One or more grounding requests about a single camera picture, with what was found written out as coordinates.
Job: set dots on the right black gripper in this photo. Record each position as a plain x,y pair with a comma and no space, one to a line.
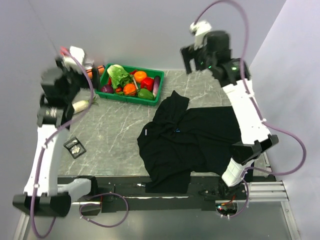
189,53

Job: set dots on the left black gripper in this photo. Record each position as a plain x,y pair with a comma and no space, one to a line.
95,78

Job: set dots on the white flower brooch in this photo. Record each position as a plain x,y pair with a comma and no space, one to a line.
75,150

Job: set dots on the black t-shirt garment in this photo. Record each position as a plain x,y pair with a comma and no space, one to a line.
180,140

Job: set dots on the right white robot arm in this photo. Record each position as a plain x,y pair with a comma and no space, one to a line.
235,80

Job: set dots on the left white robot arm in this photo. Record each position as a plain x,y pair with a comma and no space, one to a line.
41,195

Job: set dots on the orange cylinder can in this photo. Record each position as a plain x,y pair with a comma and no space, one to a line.
100,69

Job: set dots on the red white box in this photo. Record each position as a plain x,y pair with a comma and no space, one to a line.
88,64

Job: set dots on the purple toy onion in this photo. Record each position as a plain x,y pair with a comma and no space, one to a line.
107,89

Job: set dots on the green toy lettuce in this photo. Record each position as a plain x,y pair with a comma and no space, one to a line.
119,76

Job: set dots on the white toy radish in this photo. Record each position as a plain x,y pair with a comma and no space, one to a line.
82,105

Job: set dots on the orange toy pumpkin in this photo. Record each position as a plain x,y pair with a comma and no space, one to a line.
130,89

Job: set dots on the purple toy eggplant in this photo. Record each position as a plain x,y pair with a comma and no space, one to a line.
156,84

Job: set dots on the orange toy fruit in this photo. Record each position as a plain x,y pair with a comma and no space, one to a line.
139,76

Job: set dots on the red toy bell pepper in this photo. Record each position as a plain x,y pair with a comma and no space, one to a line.
147,83

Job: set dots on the green toy bell pepper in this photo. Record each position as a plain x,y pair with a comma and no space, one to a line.
143,93

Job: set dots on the small black stand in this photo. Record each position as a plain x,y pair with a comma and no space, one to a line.
72,142

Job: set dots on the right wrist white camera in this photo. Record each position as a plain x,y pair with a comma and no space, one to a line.
199,30

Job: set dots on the wrist white camera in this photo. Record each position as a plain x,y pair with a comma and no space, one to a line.
199,30
71,53

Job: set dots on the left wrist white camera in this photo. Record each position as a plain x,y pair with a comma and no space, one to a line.
71,53

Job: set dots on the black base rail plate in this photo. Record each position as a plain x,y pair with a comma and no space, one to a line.
129,193

